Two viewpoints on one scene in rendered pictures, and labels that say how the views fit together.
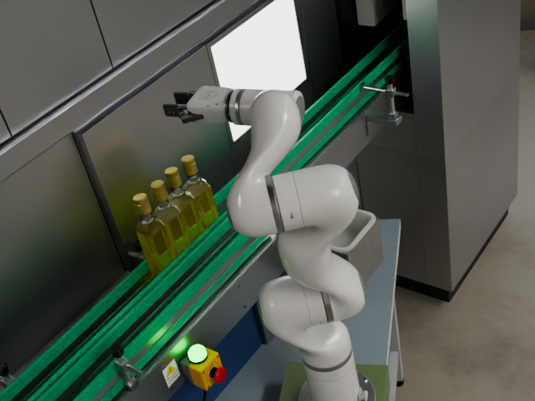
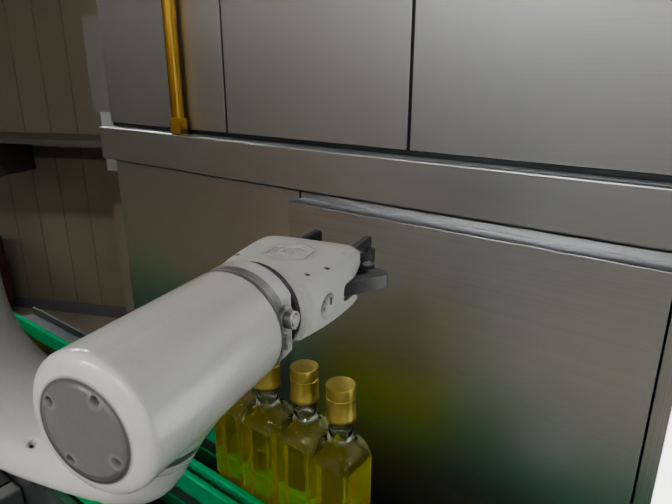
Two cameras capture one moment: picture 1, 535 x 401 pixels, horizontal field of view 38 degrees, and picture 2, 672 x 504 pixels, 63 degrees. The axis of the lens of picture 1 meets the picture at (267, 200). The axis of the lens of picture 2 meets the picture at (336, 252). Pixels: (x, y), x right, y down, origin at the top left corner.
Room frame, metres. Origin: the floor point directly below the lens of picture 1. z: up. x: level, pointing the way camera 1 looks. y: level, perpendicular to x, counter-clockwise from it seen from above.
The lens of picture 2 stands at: (1.59, -0.36, 1.66)
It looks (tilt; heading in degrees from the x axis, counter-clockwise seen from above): 18 degrees down; 85
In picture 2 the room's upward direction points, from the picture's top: straight up
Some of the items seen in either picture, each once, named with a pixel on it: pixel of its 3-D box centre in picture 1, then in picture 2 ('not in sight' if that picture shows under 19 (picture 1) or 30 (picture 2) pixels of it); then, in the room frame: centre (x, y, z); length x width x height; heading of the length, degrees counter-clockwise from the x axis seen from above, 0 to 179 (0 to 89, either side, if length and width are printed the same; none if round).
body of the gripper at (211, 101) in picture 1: (216, 106); (283, 288); (1.59, 0.07, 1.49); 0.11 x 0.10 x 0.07; 61
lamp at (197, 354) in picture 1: (197, 352); not in sight; (1.30, 0.24, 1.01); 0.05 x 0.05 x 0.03
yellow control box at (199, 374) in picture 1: (202, 367); not in sight; (1.30, 0.24, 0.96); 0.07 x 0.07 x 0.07; 47
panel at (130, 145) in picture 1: (211, 102); (627, 420); (1.94, 0.09, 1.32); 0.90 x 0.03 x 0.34; 137
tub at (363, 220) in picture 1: (330, 234); not in sight; (1.67, -0.15, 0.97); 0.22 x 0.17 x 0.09; 47
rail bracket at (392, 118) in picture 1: (385, 106); not in sight; (2.12, -0.44, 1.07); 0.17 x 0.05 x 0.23; 47
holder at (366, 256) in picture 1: (324, 244); not in sight; (1.69, -0.13, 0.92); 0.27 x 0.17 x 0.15; 47
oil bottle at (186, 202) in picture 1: (188, 224); (306, 486); (1.61, 0.22, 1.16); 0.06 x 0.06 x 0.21; 46
